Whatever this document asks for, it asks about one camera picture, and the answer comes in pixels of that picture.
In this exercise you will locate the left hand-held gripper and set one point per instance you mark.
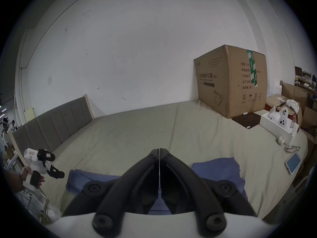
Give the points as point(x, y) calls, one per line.
point(32, 156)

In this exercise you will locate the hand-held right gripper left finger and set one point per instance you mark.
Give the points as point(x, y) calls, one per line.
point(116, 190)

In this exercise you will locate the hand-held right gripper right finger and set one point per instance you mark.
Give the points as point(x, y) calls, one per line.
point(200, 190)

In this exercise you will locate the person's left forearm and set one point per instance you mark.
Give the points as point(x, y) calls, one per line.
point(12, 181)

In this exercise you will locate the person's left hand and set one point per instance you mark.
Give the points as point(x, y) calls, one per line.
point(24, 173)

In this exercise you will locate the blue shirt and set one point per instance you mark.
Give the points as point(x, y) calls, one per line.
point(218, 168)

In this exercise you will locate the grey padded headboard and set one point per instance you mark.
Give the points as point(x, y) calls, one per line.
point(49, 128)

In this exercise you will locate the bed with beige sheet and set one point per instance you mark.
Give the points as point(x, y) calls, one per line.
point(148, 128)

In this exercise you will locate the black flat mat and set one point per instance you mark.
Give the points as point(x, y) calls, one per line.
point(246, 120)

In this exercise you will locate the small white device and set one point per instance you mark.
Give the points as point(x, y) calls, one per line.
point(281, 140)

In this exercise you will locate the white open box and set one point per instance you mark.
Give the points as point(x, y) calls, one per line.
point(275, 128)

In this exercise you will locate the phone with pale case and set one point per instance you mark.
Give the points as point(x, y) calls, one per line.
point(294, 162)

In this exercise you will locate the clear safety glasses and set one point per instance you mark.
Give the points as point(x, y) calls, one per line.
point(292, 148)

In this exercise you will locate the spare white gripper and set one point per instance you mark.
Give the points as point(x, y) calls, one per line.
point(283, 113)
point(282, 122)

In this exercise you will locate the large brown carton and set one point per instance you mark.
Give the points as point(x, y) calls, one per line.
point(230, 83)

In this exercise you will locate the small brown carton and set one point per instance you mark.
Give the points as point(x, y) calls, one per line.
point(310, 118)

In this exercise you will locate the open brown carton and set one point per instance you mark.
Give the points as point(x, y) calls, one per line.
point(294, 93)

